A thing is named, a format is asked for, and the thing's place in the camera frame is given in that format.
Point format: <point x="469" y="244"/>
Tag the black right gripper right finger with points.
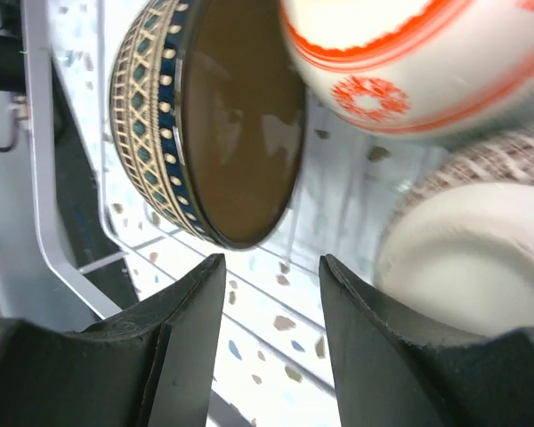
<point x="393" y="366"/>

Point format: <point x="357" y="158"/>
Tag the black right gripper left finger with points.
<point x="149" y="365"/>

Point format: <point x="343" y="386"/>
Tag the white wire dish rack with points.
<point x="272" y="337"/>

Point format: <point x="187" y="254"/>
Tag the brown lattice pattern bowl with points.
<point x="459" y="247"/>

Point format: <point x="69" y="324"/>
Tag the dark brown glazed bowl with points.
<point x="208" y="113"/>

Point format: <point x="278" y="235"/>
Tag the orange floral pattern bowl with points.
<point x="416" y="68"/>

